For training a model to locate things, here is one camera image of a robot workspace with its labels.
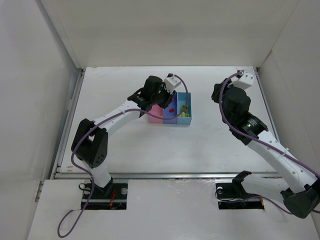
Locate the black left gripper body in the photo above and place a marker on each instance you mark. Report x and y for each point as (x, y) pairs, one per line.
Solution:
(166, 97)

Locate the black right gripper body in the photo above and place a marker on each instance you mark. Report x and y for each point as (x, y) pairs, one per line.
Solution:
(216, 93)

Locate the green lego block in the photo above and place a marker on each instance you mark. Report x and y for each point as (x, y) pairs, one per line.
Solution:
(184, 108)

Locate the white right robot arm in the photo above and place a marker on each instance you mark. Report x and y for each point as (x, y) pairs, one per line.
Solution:
(299, 188)

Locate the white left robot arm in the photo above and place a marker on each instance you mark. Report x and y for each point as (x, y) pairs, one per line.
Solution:
(90, 144)

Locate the pink bin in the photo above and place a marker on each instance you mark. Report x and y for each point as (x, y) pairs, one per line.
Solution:
(157, 111)

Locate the pale green lego brick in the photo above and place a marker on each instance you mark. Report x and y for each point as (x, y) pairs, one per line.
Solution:
(184, 115)

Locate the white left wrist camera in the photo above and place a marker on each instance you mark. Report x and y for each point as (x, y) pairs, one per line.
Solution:
(171, 83)

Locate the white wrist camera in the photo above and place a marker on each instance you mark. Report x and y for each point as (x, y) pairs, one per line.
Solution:
(245, 81)
(171, 83)

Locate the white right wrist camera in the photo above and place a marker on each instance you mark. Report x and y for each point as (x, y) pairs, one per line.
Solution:
(245, 81)

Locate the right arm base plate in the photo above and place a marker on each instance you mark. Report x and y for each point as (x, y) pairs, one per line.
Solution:
(232, 196)

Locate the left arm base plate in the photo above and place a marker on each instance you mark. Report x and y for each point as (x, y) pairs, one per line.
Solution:
(114, 199)

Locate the aluminium rail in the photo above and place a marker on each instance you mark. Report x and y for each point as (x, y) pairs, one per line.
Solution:
(183, 175)

